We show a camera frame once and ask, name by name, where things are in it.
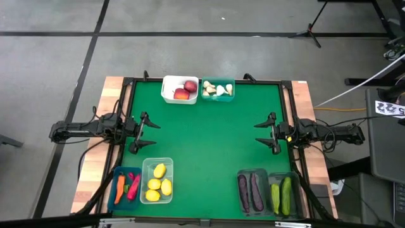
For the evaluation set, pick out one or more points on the white garlic bulb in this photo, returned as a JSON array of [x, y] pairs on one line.
[[220, 91]]

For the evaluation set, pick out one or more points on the green table mat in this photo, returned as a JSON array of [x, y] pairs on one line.
[[205, 142]]

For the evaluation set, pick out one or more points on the smoky grey plastic bin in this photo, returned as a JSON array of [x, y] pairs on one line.
[[297, 196], [266, 180]]

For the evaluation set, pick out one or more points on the black tripod stand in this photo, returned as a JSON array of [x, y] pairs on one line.
[[309, 31]]

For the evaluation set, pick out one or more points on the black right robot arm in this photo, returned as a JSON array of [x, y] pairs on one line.
[[335, 131]]

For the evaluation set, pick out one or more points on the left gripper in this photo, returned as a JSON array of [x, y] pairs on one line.
[[134, 131]]

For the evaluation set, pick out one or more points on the orange carrot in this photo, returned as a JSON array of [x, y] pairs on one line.
[[119, 189]]

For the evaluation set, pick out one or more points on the dark grey cabinet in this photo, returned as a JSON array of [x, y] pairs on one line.
[[386, 149]]

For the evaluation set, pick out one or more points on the dark purple carrot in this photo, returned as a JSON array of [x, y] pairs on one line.
[[243, 193]]

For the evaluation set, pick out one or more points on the white number tag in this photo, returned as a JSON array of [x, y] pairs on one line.
[[387, 108]]

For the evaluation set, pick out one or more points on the pale round garlic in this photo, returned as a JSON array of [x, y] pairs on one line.
[[207, 84]]

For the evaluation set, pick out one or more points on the white plastic bin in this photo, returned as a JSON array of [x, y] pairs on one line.
[[169, 83]]

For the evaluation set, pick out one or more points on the long dark green cucumber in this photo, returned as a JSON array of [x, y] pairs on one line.
[[286, 195]]

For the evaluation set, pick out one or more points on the small red pepper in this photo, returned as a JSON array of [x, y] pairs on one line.
[[131, 175]]

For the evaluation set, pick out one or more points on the person's shoe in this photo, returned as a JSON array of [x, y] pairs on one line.
[[394, 52]]

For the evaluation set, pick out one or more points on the black clamp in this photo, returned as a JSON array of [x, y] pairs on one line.
[[249, 77], [145, 76]]

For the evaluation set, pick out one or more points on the large red yellow apple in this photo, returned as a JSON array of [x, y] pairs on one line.
[[181, 94]]

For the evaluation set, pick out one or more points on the magenta chili pepper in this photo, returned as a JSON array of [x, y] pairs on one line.
[[134, 187]]

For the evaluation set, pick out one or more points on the small green pepper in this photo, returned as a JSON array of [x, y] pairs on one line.
[[126, 189]]

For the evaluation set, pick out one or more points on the translucent teal plastic bin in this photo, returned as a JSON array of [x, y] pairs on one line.
[[218, 99]]

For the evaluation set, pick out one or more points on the black desk leg frame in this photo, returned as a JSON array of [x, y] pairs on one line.
[[351, 81]]

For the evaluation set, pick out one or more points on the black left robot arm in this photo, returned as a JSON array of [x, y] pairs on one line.
[[82, 127]]

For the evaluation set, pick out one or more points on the clear plastic bin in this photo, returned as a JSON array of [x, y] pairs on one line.
[[146, 164]]

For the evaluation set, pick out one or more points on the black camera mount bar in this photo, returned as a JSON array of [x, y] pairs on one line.
[[38, 223]]

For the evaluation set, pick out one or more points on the purple eggplants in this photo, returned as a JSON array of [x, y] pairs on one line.
[[256, 192]]

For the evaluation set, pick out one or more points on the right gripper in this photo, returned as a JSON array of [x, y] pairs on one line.
[[284, 134]]

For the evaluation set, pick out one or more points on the black aluminium table frame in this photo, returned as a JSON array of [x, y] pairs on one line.
[[269, 81]]

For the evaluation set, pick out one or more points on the grey floor bracket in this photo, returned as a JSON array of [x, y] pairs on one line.
[[11, 141]]

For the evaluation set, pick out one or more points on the dark blue plastic bin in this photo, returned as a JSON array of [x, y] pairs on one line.
[[123, 206]]

